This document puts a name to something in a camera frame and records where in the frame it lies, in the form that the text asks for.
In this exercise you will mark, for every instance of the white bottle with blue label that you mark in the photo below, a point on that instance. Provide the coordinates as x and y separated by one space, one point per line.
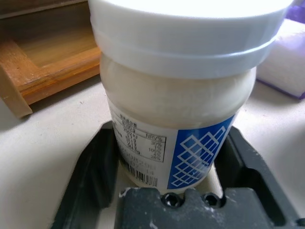
166 95

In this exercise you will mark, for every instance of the wooden cabinet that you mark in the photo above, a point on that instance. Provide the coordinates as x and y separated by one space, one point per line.
35 71

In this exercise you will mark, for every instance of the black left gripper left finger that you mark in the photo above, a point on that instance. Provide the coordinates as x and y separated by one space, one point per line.
93 171

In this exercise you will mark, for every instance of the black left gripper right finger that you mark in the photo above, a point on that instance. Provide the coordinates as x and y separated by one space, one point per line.
267 181

